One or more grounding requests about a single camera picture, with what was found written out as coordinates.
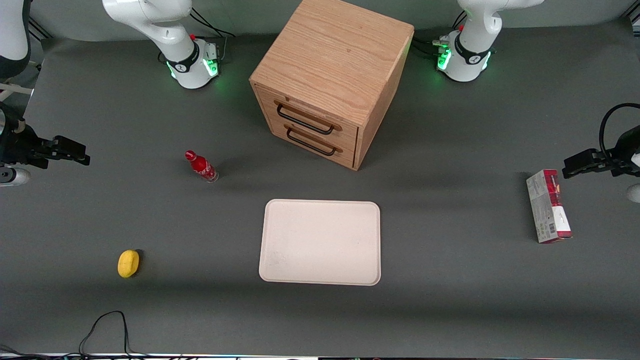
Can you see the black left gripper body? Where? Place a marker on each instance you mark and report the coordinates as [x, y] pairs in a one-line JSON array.
[[623, 156]]

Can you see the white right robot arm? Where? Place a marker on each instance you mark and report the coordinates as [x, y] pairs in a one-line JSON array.
[[170, 35]]

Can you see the yellow lemon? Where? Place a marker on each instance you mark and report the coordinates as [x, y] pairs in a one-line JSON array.
[[128, 263]]

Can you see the white metal stand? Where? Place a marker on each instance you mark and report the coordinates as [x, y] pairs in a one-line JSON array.
[[12, 90]]

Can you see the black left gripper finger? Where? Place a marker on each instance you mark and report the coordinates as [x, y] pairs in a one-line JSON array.
[[592, 155], [595, 167]]

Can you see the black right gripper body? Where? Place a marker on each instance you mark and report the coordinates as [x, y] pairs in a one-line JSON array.
[[20, 145]]

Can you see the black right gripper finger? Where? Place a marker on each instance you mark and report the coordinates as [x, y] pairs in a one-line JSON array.
[[70, 157], [67, 145]]

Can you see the black aluminium frame rail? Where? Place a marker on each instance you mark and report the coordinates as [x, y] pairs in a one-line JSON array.
[[40, 30]]

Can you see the red cola bottle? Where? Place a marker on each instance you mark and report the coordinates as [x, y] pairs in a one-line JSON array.
[[201, 166]]

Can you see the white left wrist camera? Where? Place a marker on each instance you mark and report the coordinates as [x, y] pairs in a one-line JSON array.
[[635, 193]]

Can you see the grey and red carton box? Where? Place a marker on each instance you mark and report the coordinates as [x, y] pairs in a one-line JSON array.
[[547, 210]]

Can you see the beige plastic tray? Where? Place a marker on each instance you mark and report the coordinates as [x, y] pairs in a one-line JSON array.
[[320, 242]]

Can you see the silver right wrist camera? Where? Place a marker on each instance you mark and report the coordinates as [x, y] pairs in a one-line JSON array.
[[12, 177]]

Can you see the wooden drawer cabinet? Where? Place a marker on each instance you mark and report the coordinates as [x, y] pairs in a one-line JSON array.
[[335, 50]]

